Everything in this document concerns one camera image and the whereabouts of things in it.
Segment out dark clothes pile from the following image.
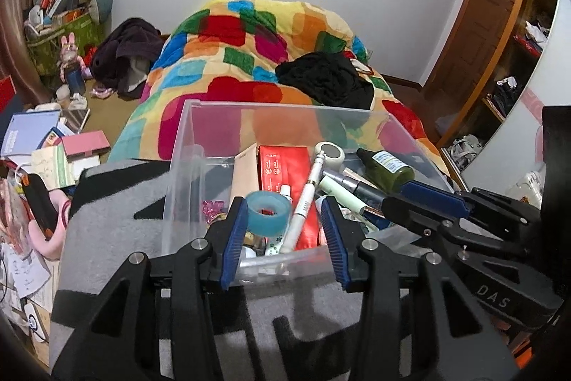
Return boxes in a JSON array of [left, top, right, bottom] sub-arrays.
[[91, 18, 163, 98]]

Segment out white pen-shaped stick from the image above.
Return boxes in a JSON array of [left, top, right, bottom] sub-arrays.
[[280, 142, 326, 254]]

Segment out blue tape roll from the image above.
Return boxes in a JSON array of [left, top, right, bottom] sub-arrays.
[[245, 190, 293, 236]]

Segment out beige tube white cap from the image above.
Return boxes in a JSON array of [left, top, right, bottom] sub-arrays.
[[229, 144, 260, 210]]

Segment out pale green tube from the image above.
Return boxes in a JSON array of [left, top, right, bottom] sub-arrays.
[[318, 175, 380, 230]]

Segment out red foil packet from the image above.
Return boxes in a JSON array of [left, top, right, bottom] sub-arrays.
[[258, 145, 328, 250]]

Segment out pink rabbit toy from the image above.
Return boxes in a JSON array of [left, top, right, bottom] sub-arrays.
[[58, 32, 87, 96]]

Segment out white curved panel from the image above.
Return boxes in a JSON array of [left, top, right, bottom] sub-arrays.
[[461, 0, 571, 203]]

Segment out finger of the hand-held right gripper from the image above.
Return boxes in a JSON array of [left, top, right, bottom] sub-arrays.
[[399, 180, 542, 226], [381, 194, 536, 257]]

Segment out pale green booklet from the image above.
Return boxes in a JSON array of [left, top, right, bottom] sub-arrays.
[[31, 145, 76, 190]]

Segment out black cloth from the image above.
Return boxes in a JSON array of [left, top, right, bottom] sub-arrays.
[[275, 51, 376, 110]]

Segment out white plastic bag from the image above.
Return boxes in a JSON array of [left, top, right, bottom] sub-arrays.
[[509, 170, 546, 204]]

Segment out clear plastic bin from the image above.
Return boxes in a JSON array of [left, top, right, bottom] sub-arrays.
[[161, 99, 452, 290]]

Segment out pink hair clips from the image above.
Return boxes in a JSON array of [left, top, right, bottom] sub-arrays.
[[201, 200, 228, 221]]

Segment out grey black striped mat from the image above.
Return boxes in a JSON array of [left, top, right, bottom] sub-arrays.
[[49, 160, 509, 381]]

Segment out white shoes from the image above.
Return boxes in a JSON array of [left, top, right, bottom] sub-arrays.
[[450, 135, 485, 167]]

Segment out wooden shelf unit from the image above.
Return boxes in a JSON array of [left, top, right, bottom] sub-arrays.
[[446, 0, 563, 176]]

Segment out pink flat box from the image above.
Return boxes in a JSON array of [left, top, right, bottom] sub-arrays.
[[60, 130, 111, 159]]

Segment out black orange handle tool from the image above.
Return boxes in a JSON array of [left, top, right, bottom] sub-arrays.
[[22, 173, 61, 241]]

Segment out colourful patchwork blanket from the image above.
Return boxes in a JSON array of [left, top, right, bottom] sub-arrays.
[[107, 0, 451, 176]]

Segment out wooden door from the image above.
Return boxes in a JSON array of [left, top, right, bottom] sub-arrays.
[[421, 0, 534, 147]]

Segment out dark green bottle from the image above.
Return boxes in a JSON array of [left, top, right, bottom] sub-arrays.
[[356, 147, 415, 192]]

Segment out pile of papers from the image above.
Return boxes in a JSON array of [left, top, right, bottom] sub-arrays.
[[0, 242, 52, 312]]

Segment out blue notebook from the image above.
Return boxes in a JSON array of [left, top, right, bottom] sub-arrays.
[[0, 113, 61, 156]]

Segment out white tape roll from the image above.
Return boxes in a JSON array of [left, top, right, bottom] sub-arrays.
[[314, 141, 347, 164]]

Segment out dark purple bottle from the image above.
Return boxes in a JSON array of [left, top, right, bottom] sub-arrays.
[[323, 169, 390, 210]]

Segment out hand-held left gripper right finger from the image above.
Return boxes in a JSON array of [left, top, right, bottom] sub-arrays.
[[319, 196, 520, 381]]

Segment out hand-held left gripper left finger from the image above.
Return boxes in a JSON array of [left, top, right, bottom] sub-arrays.
[[51, 197, 251, 381]]

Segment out green storage box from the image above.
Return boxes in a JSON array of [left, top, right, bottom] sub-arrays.
[[26, 12, 105, 76]]

